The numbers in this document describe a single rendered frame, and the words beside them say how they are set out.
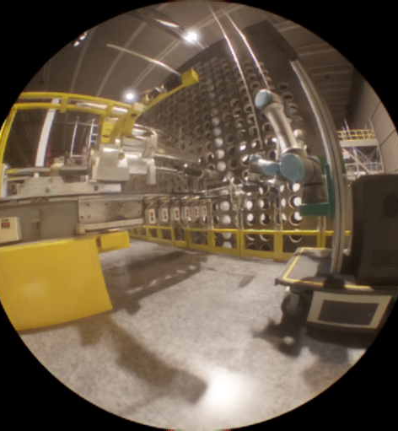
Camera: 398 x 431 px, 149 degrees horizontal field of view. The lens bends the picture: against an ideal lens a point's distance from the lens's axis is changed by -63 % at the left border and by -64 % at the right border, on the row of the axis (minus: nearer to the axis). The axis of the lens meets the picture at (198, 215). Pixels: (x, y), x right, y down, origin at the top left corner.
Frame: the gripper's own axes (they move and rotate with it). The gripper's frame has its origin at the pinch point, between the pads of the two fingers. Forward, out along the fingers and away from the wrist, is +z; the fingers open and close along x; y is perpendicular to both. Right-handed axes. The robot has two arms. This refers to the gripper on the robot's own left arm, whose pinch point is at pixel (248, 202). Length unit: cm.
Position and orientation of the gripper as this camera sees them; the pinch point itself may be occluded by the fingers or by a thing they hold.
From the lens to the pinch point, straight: 102.6
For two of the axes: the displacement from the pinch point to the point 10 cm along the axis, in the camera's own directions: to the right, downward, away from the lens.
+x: -8.0, 2.1, -5.6
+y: -6.0, -3.8, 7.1
